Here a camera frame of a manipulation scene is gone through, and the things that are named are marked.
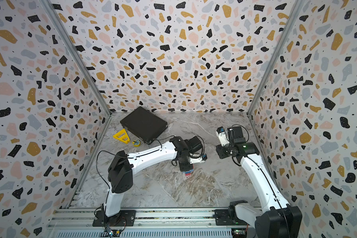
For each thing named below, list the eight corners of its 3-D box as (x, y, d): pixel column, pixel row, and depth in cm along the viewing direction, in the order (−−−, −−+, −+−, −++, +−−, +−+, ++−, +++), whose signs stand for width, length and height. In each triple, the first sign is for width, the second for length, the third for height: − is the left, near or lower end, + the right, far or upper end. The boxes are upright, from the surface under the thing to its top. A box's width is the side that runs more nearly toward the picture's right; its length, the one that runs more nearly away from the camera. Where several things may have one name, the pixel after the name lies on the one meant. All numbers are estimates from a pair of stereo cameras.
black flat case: (121, 126, 116) (118, 121, 110) (143, 111, 127) (141, 105, 122) (148, 146, 104) (146, 140, 99) (168, 127, 115) (167, 121, 110)
